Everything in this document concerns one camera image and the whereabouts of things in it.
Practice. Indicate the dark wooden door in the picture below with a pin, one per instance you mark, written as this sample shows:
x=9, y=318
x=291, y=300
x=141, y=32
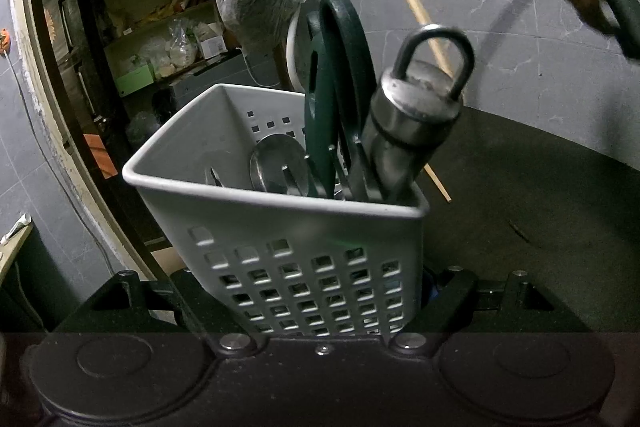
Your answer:
x=75, y=107

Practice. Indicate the orange wall plug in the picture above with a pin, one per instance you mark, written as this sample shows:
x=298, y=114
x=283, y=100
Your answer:
x=4, y=43

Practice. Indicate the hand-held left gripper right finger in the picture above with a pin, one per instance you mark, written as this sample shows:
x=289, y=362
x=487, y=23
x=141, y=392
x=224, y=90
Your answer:
x=450, y=302

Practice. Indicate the small white box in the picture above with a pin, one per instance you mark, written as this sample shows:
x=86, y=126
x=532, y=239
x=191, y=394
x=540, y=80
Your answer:
x=211, y=46

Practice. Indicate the wooden storage shelf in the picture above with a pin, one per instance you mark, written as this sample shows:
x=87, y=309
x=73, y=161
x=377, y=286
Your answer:
x=150, y=12

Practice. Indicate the white tube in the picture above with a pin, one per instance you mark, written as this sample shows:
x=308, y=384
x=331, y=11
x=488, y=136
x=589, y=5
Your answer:
x=17, y=227

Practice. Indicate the beige door frame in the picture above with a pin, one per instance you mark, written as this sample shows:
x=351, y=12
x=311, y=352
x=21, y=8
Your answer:
x=30, y=82

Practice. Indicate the white perforated plastic basket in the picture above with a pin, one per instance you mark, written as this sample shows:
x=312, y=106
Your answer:
x=280, y=232

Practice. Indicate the green box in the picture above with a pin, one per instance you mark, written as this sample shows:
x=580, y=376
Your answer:
x=135, y=81

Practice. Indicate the grey metal cabinet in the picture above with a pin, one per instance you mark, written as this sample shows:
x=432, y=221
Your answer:
x=215, y=77

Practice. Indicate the metal peeler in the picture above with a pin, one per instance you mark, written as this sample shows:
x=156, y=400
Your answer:
x=410, y=117

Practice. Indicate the clear bag of food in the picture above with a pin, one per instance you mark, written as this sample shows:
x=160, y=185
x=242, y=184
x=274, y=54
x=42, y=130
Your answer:
x=181, y=47

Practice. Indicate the orange patterned cloth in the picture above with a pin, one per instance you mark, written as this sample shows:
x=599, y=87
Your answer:
x=100, y=157

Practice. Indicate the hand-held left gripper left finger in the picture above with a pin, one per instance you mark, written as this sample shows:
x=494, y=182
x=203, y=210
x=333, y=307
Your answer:
x=197, y=302

